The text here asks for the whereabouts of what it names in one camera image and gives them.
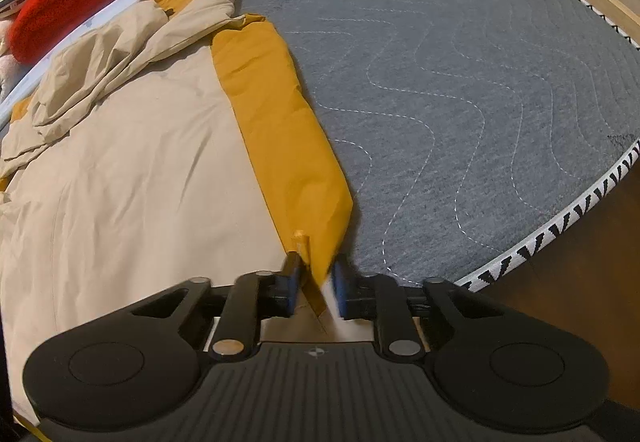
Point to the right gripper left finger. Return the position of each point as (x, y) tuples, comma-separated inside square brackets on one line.
[(253, 298)]

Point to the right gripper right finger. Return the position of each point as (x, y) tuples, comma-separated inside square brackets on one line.
[(389, 307)]

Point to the beige and mustard hooded jacket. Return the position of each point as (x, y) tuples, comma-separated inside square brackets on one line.
[(174, 141)]

